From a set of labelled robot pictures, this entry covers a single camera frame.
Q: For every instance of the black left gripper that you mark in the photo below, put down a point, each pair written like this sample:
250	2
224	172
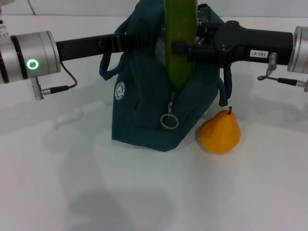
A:
84	47

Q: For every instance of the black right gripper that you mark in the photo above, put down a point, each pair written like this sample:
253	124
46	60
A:
252	45

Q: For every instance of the green cucumber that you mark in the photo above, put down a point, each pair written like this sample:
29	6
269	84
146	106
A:
180	29

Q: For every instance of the dark teal insulated lunch bag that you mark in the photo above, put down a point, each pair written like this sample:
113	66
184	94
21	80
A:
144	120

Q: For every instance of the orange pear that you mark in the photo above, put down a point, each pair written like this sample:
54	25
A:
219	134

